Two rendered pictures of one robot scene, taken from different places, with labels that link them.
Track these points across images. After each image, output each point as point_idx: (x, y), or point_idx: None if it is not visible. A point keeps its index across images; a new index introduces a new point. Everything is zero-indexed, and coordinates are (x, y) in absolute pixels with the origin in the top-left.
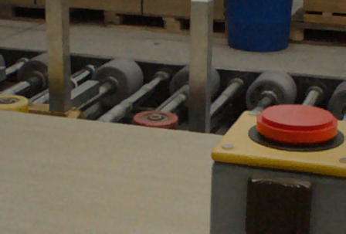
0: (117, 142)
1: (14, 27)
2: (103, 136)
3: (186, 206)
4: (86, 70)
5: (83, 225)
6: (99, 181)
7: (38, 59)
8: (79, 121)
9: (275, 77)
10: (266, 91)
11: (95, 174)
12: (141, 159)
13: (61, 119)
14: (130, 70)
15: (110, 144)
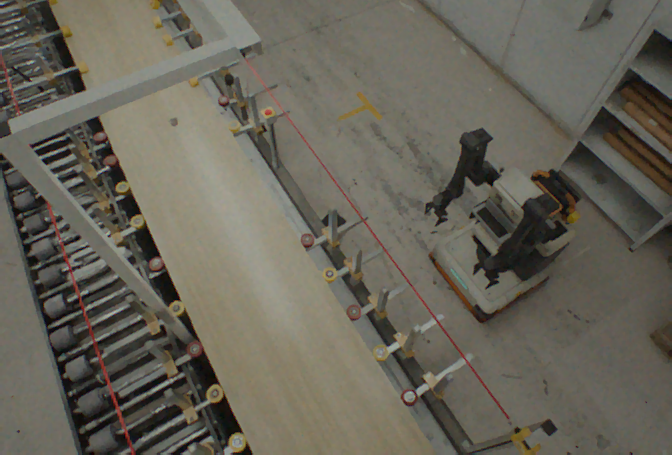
0: (180, 255)
1: None
2: (179, 261)
3: (202, 214)
4: (78, 387)
5: (226, 219)
6: (205, 236)
7: (96, 395)
8: (173, 277)
9: (57, 298)
10: (65, 300)
11: (203, 240)
12: (186, 241)
13: (176, 282)
14: (77, 358)
15: (183, 255)
